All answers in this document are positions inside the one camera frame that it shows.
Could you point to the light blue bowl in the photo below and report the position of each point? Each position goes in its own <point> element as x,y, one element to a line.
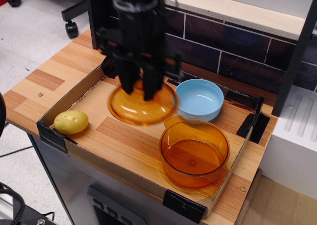
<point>199,99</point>

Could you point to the black vertical post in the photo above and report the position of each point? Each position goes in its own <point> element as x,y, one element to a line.
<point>296,58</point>
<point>98,12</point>

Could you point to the orange transparent plastic pot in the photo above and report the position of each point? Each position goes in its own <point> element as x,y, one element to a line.
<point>194,152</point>

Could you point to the black vertical post right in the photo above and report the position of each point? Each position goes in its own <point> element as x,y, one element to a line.
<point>296,58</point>

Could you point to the yellow toy potato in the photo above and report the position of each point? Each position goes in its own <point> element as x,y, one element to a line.
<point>71,122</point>

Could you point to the orange transparent pot lid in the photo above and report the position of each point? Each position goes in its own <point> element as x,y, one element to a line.
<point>133,109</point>

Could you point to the grey cabinet control panel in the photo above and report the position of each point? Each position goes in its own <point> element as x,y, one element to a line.
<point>109,212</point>

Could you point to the black vertical post left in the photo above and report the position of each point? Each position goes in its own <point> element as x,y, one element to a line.
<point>98,12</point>

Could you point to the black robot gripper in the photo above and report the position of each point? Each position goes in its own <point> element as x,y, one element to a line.
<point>140,47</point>

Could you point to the black chair base leg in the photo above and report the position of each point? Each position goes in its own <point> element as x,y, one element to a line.
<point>69,14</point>

